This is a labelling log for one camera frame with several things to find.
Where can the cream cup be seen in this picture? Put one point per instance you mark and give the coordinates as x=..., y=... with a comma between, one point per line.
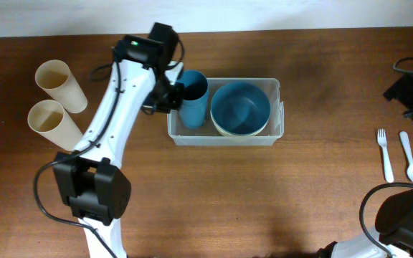
x=49, y=119
x=56, y=79

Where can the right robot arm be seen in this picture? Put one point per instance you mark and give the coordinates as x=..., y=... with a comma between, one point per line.
x=392, y=234

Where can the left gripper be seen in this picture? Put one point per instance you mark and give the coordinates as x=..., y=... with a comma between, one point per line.
x=175, y=104

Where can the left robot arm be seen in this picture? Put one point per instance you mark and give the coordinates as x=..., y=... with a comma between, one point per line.
x=90, y=181

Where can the blue cup front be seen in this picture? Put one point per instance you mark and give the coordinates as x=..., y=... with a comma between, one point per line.
x=196, y=88

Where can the white plastic fork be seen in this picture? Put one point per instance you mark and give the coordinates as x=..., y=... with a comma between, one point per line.
x=381, y=140

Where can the blue bowl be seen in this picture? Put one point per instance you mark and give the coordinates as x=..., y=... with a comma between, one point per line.
x=240, y=107

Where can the clear plastic container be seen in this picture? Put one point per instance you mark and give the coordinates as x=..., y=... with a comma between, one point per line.
x=208, y=135

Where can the blue cup back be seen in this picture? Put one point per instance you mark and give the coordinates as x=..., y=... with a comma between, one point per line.
x=193, y=113

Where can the blue cup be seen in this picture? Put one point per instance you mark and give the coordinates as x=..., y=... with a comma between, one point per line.
x=196, y=88
x=193, y=113

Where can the white plastic spoon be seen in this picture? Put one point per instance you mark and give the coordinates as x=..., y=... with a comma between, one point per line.
x=408, y=153

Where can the cream bowl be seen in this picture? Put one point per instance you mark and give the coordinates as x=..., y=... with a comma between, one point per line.
x=226, y=133
x=214, y=122

